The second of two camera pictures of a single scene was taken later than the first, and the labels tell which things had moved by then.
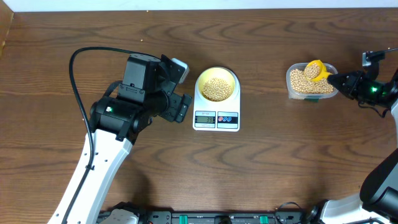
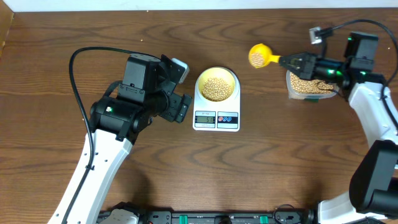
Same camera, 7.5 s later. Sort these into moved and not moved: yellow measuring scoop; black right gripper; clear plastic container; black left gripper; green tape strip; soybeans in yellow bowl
Moved: black right gripper; yellow measuring scoop
Not moved: soybeans in yellow bowl; black left gripper; green tape strip; clear plastic container
